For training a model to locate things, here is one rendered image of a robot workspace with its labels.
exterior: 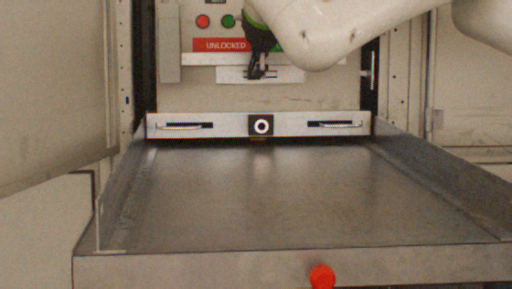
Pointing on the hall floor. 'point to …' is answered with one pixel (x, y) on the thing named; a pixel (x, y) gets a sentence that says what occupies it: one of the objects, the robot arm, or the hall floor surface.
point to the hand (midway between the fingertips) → (255, 69)
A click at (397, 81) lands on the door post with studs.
